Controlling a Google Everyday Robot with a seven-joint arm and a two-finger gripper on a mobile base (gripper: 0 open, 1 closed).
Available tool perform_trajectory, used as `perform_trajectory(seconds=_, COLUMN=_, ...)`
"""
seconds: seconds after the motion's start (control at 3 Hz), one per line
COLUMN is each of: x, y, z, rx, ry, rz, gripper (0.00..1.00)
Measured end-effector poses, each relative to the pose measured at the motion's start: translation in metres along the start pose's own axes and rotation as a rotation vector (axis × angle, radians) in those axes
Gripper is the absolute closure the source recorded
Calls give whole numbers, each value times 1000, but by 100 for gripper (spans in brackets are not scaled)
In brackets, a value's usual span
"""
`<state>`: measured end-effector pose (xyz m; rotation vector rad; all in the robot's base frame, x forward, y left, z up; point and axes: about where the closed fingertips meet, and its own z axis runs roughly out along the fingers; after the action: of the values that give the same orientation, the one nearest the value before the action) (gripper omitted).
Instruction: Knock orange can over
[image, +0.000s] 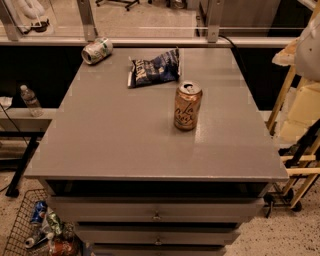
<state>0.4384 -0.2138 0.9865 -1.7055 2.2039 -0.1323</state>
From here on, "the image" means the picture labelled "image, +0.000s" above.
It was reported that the orange LaCroix soda can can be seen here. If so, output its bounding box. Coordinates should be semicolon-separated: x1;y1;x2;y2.
174;81;203;131

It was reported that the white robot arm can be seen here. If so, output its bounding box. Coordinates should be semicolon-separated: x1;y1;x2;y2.
295;14;320;82

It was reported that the green white soda can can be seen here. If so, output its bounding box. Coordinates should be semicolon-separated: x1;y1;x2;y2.
81;37;113;65

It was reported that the green crushed can in basket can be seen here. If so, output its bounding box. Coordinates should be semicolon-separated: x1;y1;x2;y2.
47;212;63;236

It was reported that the blue soda can in basket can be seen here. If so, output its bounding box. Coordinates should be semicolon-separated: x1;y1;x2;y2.
30;200;47;225

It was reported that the red soda can in basket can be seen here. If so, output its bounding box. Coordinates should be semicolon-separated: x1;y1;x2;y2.
49;240;78;256

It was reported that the silver can in basket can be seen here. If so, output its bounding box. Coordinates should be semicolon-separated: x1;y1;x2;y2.
24;232;54;249

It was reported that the grey drawer cabinet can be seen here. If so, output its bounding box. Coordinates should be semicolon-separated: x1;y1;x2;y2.
26;48;287;256

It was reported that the blue chip bag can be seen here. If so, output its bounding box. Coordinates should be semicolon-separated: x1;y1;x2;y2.
128;48;180;89

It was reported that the clear plastic water bottle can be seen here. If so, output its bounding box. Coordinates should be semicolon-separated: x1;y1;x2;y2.
20;85;43;117

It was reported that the office chair base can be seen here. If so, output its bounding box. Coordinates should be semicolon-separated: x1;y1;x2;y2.
95;0;140;11

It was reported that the side bench table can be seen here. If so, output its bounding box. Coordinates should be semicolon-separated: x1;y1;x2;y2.
0;108;56;198

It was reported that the black cable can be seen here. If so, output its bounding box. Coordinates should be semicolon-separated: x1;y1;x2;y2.
218;34;249;81

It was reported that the metal railing frame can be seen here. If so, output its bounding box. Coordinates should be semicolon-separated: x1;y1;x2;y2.
0;0;292;48

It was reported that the wire mesh basket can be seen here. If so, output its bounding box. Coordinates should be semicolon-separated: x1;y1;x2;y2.
2;188;81;256

